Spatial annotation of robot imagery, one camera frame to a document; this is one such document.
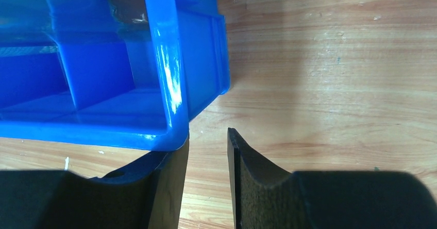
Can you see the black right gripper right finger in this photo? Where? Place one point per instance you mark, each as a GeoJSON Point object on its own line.
{"type": "Point", "coordinates": [265, 195]}

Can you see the blue plastic divided bin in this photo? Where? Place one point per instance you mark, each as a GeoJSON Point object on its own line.
{"type": "Point", "coordinates": [71, 72]}

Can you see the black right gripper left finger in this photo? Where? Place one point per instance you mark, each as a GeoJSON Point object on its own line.
{"type": "Point", "coordinates": [145, 193]}

